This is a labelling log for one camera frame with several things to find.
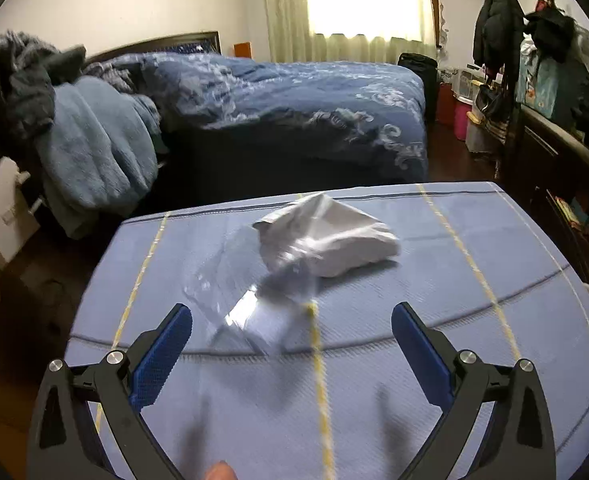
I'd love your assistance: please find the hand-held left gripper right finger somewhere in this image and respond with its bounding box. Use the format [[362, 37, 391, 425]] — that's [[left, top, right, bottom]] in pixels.
[[391, 301, 557, 480]]

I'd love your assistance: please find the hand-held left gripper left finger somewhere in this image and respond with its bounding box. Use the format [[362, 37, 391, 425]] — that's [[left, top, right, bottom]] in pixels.
[[27, 303, 194, 480]]

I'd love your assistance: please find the clear plastic wrapper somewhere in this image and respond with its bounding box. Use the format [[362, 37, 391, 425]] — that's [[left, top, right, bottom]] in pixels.
[[183, 224, 321, 357]]

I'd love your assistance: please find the person's left hand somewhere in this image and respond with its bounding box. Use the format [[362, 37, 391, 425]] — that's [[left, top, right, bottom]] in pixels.
[[206, 461, 236, 480]]

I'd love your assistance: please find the blue striped tablecloth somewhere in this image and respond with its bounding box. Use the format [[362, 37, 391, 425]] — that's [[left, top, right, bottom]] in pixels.
[[67, 182, 589, 480]]

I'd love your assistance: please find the white folded cloth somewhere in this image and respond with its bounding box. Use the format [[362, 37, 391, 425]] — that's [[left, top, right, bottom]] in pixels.
[[252, 192, 401, 279]]

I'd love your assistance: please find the row of books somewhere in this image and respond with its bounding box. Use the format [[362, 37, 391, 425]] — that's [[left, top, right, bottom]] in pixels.
[[543, 189, 589, 282]]

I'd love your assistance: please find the light blue fleece blanket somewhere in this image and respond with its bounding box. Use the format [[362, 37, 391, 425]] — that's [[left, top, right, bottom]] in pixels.
[[33, 79, 164, 241]]

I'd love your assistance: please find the white storage box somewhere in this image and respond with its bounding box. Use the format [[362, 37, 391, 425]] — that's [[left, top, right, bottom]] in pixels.
[[465, 110, 506, 154]]

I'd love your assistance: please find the dark wooden desk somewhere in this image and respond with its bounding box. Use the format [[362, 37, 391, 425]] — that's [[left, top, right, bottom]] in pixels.
[[503, 104, 589, 307]]

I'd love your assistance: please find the pink storage bin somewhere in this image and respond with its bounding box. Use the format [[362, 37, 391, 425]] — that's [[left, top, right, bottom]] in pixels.
[[453, 98, 475, 142]]

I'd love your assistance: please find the red storage bin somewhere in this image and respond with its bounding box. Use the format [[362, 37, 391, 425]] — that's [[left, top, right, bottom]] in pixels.
[[436, 82, 458, 127]]

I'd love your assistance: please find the black handbag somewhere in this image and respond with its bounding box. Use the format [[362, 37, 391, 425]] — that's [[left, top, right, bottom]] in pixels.
[[475, 82, 513, 124]]

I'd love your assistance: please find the black suitcase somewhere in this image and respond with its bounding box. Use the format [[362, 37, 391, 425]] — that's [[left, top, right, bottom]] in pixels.
[[397, 52, 439, 124]]

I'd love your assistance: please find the dark blue patterned duvet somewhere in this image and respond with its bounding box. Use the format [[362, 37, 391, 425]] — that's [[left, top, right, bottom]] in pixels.
[[141, 52, 430, 187]]

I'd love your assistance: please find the teal shopping bag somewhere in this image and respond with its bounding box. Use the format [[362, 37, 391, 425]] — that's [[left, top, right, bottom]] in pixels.
[[516, 52, 576, 122]]

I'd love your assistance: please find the dark grey clothing pile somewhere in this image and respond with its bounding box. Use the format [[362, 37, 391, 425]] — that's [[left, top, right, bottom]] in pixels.
[[0, 30, 88, 177]]

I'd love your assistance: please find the dark wooden headboard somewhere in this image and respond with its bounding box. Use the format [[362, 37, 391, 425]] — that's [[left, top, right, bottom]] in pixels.
[[81, 30, 223, 67]]

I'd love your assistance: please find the hanging black coat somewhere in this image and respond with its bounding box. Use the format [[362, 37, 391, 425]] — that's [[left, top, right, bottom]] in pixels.
[[472, 0, 526, 75]]

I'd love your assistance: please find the black bag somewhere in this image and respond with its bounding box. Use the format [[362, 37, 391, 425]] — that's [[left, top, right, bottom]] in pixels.
[[524, 6, 576, 64]]

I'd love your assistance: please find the pale window curtain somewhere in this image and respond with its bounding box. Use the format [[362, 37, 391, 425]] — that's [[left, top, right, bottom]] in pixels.
[[261, 0, 439, 64]]

